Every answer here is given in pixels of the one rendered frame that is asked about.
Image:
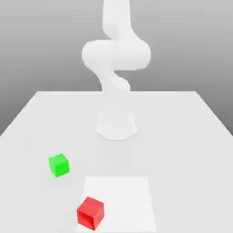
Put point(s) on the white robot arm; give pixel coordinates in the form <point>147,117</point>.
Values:
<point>116,54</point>

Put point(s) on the small green cube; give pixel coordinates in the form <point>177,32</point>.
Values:
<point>59,165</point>

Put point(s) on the small red cube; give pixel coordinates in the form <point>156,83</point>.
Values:
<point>90,213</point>

